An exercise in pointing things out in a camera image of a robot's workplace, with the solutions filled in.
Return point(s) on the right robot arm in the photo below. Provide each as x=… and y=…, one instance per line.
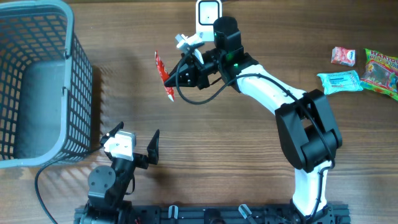
x=308, y=134

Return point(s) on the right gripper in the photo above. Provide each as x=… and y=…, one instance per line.
x=189, y=76

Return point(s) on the white barcode scanner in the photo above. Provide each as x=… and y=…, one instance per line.
x=207, y=12

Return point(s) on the teal wet wipes pack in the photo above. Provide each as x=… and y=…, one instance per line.
x=340, y=81

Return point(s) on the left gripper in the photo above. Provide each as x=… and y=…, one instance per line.
x=142, y=161

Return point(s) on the red coffee stick sachet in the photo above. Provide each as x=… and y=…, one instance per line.
x=164, y=75

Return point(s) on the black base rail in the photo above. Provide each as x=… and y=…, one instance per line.
x=275, y=213

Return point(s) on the red tissue pack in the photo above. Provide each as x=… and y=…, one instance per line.
x=343, y=56

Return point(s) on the Haribo gummy candy bag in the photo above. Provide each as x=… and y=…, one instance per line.
x=380, y=73

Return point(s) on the grey plastic shopping basket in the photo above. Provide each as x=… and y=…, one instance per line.
x=46, y=85

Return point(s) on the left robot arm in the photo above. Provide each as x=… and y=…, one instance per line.
x=108, y=184

